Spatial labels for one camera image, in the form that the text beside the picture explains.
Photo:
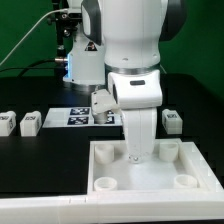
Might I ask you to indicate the white L-shaped fence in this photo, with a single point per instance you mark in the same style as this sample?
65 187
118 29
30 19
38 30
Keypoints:
106 204

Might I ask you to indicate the black camera stand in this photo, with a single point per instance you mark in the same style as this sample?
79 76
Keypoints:
65 17

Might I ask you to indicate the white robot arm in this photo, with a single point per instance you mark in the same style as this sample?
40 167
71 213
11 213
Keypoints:
116 52

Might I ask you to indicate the white square tabletop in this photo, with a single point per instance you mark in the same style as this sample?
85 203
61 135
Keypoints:
110 159

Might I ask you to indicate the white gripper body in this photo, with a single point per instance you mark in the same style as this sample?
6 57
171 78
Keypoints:
138 97

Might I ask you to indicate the white sheet with tags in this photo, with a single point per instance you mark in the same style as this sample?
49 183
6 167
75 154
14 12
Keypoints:
69 117

